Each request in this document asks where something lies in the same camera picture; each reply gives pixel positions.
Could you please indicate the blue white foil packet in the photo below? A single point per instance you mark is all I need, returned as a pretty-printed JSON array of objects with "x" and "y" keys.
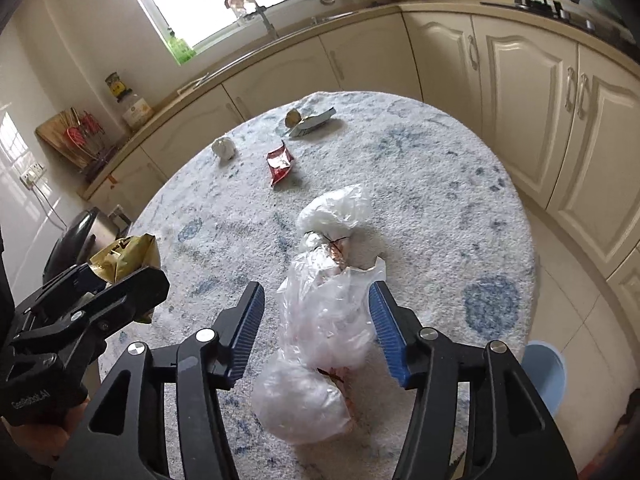
[{"x": 312, "y": 122}]

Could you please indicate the gold snack bag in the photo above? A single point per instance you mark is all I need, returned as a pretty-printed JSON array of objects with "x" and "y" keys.
[{"x": 127, "y": 255}]

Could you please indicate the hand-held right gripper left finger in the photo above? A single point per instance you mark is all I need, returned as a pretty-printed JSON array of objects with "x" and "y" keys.
[{"x": 247, "y": 330}]

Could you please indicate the black gas stove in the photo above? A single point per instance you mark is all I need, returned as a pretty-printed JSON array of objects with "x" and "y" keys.
[{"x": 545, "y": 5}]

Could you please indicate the round table blue-white cloth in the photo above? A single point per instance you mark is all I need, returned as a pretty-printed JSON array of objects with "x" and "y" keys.
[{"x": 425, "y": 200}]

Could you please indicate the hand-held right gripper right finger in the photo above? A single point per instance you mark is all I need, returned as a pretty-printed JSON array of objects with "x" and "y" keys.
[{"x": 387, "y": 330}]

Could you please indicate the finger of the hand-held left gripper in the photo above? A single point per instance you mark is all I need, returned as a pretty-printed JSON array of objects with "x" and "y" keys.
[
  {"x": 65, "y": 290},
  {"x": 145, "y": 287}
]

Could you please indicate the glass jar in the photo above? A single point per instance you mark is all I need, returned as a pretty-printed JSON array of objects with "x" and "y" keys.
[{"x": 136, "y": 112}]

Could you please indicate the clear plastic bag orange contents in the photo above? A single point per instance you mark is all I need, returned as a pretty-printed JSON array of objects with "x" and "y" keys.
[{"x": 327, "y": 310}]

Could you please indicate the white crumpled tissue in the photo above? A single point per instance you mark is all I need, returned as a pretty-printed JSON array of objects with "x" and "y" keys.
[{"x": 223, "y": 149}]

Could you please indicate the green plastic bottle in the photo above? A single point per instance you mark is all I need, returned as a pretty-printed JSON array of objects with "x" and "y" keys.
[{"x": 180, "y": 49}]

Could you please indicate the white crumpled plastic bag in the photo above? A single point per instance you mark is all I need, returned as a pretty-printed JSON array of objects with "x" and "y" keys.
[
  {"x": 335, "y": 210},
  {"x": 300, "y": 405}
]

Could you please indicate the small round tan lid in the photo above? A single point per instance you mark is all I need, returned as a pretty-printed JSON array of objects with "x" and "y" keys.
[{"x": 292, "y": 119}]

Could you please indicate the black chair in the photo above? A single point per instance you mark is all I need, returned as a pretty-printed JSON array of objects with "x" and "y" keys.
[{"x": 75, "y": 245}]

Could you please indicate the red snack wrapper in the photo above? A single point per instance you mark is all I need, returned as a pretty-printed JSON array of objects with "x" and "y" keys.
[{"x": 279, "y": 162}]

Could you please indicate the pink cloth on faucet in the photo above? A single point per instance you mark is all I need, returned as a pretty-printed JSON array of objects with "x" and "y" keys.
[{"x": 239, "y": 0}]

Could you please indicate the metal sink faucet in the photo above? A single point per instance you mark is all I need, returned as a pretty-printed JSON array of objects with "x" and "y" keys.
[{"x": 265, "y": 17}]

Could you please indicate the yellow black tin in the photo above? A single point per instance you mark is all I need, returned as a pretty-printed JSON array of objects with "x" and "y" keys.
[{"x": 117, "y": 87}]

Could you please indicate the white wall socket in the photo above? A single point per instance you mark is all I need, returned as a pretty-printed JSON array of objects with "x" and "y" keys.
[{"x": 31, "y": 176}]

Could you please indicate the blue plastic bin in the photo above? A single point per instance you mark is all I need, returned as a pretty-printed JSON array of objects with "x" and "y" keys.
[{"x": 547, "y": 375}]

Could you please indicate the person's left hand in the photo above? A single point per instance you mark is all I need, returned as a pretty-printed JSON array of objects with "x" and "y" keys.
[{"x": 45, "y": 440}]

